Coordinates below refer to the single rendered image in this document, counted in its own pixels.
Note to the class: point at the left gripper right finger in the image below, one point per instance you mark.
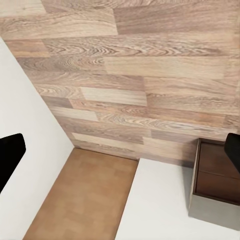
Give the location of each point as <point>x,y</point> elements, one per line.
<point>232,149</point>

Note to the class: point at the bench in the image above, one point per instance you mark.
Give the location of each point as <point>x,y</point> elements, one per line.
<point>215,189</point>

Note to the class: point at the sliding door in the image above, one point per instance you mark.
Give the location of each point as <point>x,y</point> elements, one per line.
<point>87,200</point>

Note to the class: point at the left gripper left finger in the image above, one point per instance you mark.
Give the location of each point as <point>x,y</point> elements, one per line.
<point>12,149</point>

